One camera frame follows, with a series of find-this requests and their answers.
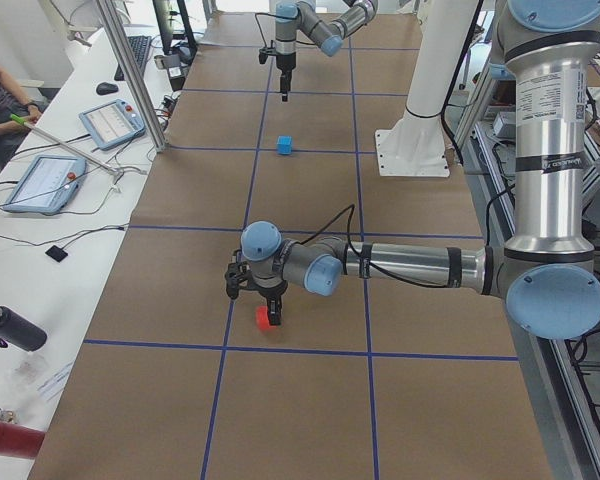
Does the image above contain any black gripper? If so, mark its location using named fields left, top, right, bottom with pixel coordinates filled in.
left=276, top=52, right=296, bottom=103
left=245, top=276, right=288, bottom=326

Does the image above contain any red foam cube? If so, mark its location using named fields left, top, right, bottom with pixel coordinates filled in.
left=255, top=306, right=280, bottom=331

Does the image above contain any blue foam cube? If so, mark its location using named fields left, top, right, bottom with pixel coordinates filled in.
left=276, top=135, right=293, bottom=155

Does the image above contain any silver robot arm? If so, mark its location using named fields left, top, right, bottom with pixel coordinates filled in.
left=227, top=1, right=600, bottom=340
left=259, top=0, right=378, bottom=102

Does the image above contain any black keyboard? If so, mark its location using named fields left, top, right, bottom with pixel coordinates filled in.
left=127, top=35, right=152, bottom=79

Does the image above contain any far blue teach pendant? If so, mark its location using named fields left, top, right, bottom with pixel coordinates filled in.
left=78, top=99, right=146, bottom=151

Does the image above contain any blue teach pendant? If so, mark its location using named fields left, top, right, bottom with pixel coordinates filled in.
left=78, top=99, right=146, bottom=151
left=2, top=155, right=87, bottom=215

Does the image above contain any black computer mouse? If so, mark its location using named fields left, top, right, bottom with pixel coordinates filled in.
left=96, top=82, right=119, bottom=96

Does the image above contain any small black square puck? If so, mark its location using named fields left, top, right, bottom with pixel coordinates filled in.
left=45, top=245, right=68, bottom=263

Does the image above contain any near blue teach pendant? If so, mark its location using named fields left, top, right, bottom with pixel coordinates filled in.
left=2, top=155, right=87, bottom=215

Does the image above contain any black water bottle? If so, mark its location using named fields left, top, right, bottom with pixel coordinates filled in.
left=0, top=306, right=47, bottom=352

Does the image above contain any metal rod green tip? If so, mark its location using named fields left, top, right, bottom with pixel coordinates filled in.
left=10, top=114, right=148, bottom=179

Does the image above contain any seated person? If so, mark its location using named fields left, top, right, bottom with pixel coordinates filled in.
left=0, top=66, right=43, bottom=167

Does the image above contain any red cylinder bottle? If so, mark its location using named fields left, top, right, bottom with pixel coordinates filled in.
left=0, top=421, right=45, bottom=459

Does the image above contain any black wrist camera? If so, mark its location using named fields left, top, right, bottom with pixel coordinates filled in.
left=258, top=46, right=277, bottom=65
left=224, top=250, right=255, bottom=301

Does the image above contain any black braided camera cable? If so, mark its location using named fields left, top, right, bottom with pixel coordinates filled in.
left=253, top=11, right=281, bottom=51

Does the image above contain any aluminium frame post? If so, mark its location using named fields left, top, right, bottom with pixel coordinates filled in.
left=95, top=0, right=167, bottom=153

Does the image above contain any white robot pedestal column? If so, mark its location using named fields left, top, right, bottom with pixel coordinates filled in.
left=375, top=0, right=481, bottom=178

